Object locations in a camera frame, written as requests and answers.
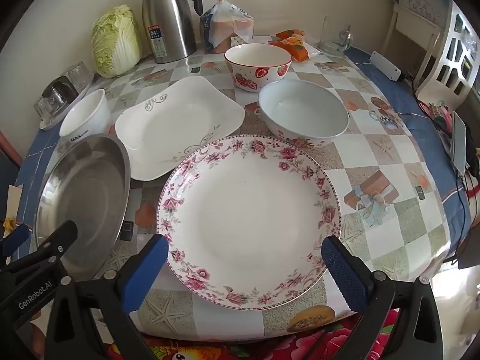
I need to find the black power cable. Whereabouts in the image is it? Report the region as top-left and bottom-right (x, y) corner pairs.
(397, 73), (419, 95)

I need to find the thin black cable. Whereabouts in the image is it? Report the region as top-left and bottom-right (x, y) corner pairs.
(455, 169), (475, 267)

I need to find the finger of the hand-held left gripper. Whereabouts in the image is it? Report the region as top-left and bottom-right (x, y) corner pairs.
(0, 223), (33, 259)
(5, 219), (79, 271)

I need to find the checkered printed tablecloth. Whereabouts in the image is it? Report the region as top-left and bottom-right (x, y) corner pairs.
(15, 34), (473, 342)

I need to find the orange snack packet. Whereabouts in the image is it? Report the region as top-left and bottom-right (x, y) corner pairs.
(275, 28), (305, 43)
(269, 39), (320, 62)

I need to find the small white bowl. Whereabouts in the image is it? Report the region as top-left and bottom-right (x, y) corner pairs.
(59, 89), (111, 145)

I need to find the stainless steel thermos jug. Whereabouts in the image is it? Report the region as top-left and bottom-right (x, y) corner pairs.
(141, 0), (204, 64)

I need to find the reddish brown chair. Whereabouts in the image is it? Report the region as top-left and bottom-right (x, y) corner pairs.
(0, 131), (21, 166)

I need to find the glass teapot with dark lid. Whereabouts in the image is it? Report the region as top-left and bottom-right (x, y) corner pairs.
(41, 76), (81, 107)

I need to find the white square plate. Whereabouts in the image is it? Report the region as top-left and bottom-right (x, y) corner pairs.
(114, 76), (246, 181)

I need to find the white oval tray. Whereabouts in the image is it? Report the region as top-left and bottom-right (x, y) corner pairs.
(39, 71), (95, 131)

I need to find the large stainless steel basin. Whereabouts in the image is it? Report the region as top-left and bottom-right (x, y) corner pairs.
(33, 133), (132, 282)

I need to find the pale blue bowl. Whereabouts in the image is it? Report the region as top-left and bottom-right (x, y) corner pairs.
(258, 80), (350, 149)

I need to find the red floral cloth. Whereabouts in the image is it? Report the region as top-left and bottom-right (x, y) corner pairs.
(105, 307), (398, 360)

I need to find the clear glass mug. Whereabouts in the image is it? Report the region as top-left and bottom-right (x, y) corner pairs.
(319, 16), (354, 57)

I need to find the strawberry print bowl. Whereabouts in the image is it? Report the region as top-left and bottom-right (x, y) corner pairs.
(224, 43), (293, 92)

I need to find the white power strip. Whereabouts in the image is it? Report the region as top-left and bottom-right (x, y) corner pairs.
(369, 50), (402, 82)

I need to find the grey tablet device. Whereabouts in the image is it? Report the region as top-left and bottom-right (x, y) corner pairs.
(450, 112), (467, 175)

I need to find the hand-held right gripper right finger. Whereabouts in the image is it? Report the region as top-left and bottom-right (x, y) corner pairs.
(320, 235), (445, 360)

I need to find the napa cabbage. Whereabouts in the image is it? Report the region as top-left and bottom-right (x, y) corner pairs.
(92, 5), (142, 79)

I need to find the pink floral plate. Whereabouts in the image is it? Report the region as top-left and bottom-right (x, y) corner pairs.
(155, 135), (342, 311)

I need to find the pink colourful object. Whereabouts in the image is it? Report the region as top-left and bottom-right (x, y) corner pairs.
(427, 101), (452, 132)

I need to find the bagged sliced bread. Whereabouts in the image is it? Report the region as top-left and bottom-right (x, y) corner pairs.
(195, 0), (256, 54)

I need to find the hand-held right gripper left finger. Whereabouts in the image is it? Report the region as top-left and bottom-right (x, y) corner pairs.
(47, 233), (170, 360)

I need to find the white plastic cutout chair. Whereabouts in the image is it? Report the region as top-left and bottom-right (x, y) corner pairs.
(414, 2), (480, 102)

